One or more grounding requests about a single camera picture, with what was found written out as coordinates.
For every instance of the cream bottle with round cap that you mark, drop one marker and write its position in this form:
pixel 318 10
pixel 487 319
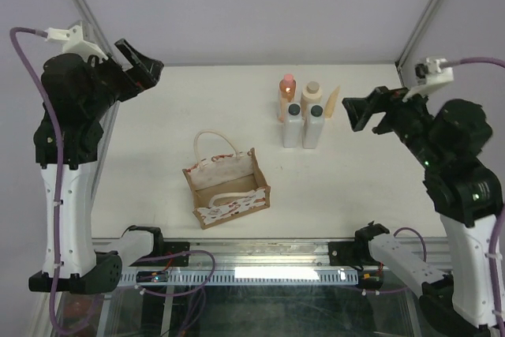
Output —
pixel 311 93

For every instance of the burlap cat print canvas bag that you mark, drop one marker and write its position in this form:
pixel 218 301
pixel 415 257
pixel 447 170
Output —
pixel 226 187

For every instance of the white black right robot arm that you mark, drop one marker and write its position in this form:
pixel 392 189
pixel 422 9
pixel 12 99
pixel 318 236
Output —
pixel 467 196

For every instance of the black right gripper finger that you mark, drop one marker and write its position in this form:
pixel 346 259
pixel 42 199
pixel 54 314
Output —
pixel 360 110
pixel 394 122

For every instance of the orange bottle with pink cap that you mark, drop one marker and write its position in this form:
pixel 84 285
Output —
pixel 287 90

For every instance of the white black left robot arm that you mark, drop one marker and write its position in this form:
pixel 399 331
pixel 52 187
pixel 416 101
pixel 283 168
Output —
pixel 68 157

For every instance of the slotted cable duct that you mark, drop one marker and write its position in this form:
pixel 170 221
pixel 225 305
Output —
pixel 243 276

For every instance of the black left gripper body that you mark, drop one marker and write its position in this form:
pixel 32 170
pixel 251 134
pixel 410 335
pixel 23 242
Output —
pixel 100 101

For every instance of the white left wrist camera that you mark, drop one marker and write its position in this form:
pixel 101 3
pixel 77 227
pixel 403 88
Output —
pixel 77 39

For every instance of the aluminium mounting rail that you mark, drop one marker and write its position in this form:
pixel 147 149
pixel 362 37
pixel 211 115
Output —
pixel 301 252

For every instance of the aluminium enclosure frame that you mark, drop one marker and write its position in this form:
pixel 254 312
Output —
pixel 142 145

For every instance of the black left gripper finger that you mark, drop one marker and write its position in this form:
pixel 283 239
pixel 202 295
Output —
pixel 145 72
pixel 124 84

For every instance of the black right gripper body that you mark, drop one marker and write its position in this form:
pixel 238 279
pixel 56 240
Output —
pixel 428 153

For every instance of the tan cone shaped tube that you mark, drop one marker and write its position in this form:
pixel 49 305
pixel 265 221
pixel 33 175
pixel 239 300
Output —
pixel 329 108

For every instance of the white frosted rectangular bottle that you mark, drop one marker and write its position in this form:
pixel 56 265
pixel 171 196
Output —
pixel 292 124

